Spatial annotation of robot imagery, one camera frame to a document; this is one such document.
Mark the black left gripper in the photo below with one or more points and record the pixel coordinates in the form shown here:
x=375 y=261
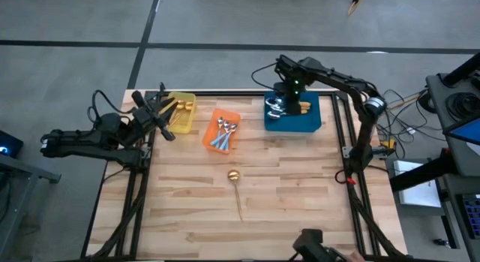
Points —
x=148 y=117

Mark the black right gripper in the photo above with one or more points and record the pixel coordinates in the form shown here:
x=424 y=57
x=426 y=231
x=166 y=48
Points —
x=292 y=80

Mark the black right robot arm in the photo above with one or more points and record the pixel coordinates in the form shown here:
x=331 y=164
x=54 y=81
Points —
x=360 y=93

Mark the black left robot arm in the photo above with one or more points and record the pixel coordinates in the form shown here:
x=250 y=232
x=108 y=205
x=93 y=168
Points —
x=82 y=143

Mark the blue plastic bin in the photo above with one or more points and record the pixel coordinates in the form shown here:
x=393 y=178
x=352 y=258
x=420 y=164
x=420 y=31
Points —
x=296 y=124

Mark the yellow translucent plastic bin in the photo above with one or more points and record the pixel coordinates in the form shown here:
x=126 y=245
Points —
x=184 y=123

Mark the orange translucent plastic bin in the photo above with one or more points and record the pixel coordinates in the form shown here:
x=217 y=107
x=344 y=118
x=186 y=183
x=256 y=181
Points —
x=210 y=140

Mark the black metal beam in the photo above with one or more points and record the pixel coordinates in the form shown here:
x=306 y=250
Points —
x=420 y=175

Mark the gray equipment cart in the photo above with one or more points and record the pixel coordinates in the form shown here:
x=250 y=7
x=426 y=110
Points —
x=437 y=104

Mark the gray metal table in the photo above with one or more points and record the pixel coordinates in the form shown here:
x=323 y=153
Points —
x=33 y=172

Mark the black device with blue light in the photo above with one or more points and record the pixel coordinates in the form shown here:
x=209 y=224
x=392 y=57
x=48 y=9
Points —
x=13 y=142

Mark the black monitor pole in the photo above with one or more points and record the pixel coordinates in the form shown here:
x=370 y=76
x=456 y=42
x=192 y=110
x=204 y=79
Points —
x=461 y=68

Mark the blue tablet screen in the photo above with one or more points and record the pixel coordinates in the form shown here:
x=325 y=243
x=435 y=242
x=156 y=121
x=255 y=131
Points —
x=468 y=132

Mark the black button panel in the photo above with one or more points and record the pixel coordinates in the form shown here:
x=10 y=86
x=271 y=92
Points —
x=473 y=211

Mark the black metal table frame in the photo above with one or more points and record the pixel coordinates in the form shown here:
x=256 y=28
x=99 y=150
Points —
x=225 y=93

